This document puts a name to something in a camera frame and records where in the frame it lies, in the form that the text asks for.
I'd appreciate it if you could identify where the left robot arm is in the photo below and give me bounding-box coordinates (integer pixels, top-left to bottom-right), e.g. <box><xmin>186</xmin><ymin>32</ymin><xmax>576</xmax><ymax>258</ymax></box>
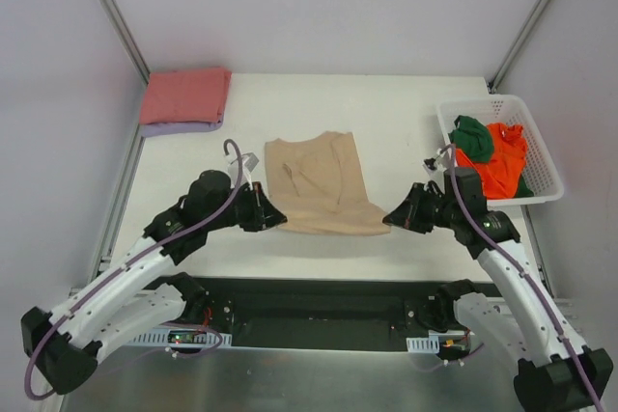
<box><xmin>20</xmin><ymin>170</ymin><xmax>287</xmax><ymax>401</ymax></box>

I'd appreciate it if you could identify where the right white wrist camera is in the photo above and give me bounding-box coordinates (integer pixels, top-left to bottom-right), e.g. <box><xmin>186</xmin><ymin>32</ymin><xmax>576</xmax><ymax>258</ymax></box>
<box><xmin>423</xmin><ymin>148</ymin><xmax>452</xmax><ymax>174</ymax></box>

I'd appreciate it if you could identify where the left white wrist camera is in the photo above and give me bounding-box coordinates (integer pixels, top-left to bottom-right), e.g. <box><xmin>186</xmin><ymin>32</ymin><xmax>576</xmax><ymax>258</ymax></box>
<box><xmin>226</xmin><ymin>152</ymin><xmax>259</xmax><ymax>186</ymax></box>

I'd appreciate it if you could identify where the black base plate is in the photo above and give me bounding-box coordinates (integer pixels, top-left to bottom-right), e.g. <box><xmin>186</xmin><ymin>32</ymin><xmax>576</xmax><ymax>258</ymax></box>
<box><xmin>197</xmin><ymin>277</ymin><xmax>442</xmax><ymax>352</ymax></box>

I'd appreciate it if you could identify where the aluminium frame post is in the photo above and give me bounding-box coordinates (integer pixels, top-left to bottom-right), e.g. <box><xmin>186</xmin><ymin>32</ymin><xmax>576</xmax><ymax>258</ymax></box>
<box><xmin>99</xmin><ymin>0</ymin><xmax>150</xmax><ymax>84</ymax></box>
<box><xmin>486</xmin><ymin>0</ymin><xmax>553</xmax><ymax>95</ymax></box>

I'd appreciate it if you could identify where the white plastic basket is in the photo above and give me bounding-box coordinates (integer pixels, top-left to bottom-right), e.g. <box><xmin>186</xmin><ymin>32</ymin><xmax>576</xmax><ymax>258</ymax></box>
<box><xmin>436</xmin><ymin>95</ymin><xmax>564</xmax><ymax>207</ymax></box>

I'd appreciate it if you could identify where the folded lavender t shirt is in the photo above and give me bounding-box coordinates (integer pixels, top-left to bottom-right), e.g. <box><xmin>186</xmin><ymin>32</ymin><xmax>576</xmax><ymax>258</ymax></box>
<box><xmin>139</xmin><ymin>115</ymin><xmax>225</xmax><ymax>138</ymax></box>

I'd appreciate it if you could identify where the white cable duct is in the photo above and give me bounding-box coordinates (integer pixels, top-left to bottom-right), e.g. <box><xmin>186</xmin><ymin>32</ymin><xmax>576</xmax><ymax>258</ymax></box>
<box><xmin>126</xmin><ymin>327</ymin><xmax>232</xmax><ymax>349</ymax></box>
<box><xmin>406</xmin><ymin>334</ymin><xmax>471</xmax><ymax>354</ymax></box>

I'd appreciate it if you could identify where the green t shirt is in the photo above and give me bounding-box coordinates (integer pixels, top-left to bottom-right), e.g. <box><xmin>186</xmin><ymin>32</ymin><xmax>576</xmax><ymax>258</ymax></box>
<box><xmin>447</xmin><ymin>114</ymin><xmax>536</xmax><ymax>199</ymax></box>

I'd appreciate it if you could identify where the orange t shirt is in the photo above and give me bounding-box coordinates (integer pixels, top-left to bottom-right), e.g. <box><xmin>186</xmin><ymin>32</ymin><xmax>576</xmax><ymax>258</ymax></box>
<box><xmin>453</xmin><ymin>123</ymin><xmax>528</xmax><ymax>201</ymax></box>

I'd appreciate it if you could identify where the right aluminium frame post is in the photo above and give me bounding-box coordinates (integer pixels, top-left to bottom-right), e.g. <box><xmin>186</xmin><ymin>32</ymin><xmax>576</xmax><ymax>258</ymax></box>
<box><xmin>486</xmin><ymin>0</ymin><xmax>553</xmax><ymax>95</ymax></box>

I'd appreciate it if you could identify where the beige t shirt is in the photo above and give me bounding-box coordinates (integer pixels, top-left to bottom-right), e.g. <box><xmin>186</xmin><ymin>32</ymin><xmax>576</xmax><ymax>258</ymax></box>
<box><xmin>265</xmin><ymin>131</ymin><xmax>390</xmax><ymax>236</ymax></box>

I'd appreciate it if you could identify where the right white cable duct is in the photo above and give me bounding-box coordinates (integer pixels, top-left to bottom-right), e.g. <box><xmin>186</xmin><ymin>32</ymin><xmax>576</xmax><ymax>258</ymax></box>
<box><xmin>406</xmin><ymin>334</ymin><xmax>471</xmax><ymax>354</ymax></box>

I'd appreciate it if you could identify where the left white cable duct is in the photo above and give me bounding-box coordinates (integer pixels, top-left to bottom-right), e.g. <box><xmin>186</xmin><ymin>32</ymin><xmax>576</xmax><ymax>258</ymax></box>
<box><xmin>126</xmin><ymin>327</ymin><xmax>232</xmax><ymax>349</ymax></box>

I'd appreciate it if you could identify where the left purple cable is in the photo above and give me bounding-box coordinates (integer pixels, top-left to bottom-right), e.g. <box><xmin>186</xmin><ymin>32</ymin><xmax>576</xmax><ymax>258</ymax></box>
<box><xmin>22</xmin><ymin>139</ymin><xmax>245</xmax><ymax>401</ymax></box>

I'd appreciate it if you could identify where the folded pink t shirt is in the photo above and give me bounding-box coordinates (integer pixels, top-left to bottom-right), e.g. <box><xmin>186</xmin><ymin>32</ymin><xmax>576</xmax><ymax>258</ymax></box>
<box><xmin>139</xmin><ymin>68</ymin><xmax>232</xmax><ymax>124</ymax></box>

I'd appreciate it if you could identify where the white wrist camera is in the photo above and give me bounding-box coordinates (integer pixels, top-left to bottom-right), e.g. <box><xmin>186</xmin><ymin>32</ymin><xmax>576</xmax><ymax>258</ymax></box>
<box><xmin>226</xmin><ymin>152</ymin><xmax>259</xmax><ymax>186</ymax></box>
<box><xmin>423</xmin><ymin>148</ymin><xmax>452</xmax><ymax>174</ymax></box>

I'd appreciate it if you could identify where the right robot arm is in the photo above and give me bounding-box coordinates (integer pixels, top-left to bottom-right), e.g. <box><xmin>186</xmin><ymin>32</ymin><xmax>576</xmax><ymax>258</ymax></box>
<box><xmin>382</xmin><ymin>167</ymin><xmax>614</xmax><ymax>411</ymax></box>

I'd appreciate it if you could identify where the left aluminium frame post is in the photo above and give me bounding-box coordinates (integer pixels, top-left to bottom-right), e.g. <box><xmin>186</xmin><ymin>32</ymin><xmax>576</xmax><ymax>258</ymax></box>
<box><xmin>99</xmin><ymin>0</ymin><xmax>150</xmax><ymax>84</ymax></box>

